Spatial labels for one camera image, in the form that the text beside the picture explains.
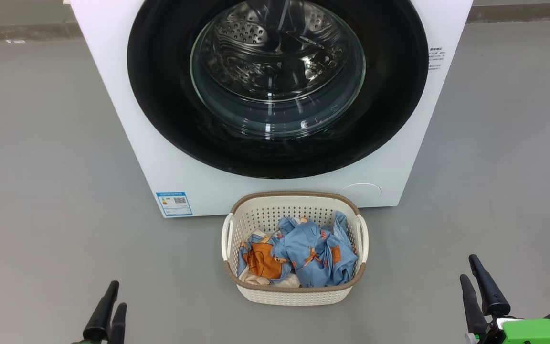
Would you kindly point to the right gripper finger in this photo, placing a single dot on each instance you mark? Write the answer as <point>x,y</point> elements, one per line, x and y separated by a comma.
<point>473,310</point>
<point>490,291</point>

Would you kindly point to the blue orange cream garment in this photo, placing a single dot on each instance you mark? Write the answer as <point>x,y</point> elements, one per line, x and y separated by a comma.
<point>260,260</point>

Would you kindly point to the blue bear-print garment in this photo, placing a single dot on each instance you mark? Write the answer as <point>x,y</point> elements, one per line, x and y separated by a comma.
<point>313,248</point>

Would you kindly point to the blue energy label sticker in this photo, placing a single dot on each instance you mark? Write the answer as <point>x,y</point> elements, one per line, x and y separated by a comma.
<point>174,204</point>

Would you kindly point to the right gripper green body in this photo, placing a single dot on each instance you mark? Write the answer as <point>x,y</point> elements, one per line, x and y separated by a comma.
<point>537,332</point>

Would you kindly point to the round white filter cover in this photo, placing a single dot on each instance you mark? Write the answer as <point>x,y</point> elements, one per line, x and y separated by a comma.
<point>361,195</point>

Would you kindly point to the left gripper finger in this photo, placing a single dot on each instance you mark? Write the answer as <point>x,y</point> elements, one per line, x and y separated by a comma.
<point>119,327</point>
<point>99,317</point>

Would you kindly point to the white front-load washing machine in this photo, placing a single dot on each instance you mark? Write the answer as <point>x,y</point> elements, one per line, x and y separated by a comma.
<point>112,95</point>

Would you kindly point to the cream perforated laundry basket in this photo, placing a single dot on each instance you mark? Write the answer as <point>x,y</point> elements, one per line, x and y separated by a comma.
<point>280,215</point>

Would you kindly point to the black-rimmed glass washer door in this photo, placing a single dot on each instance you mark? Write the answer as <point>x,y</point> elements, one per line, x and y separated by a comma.
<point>160,95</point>

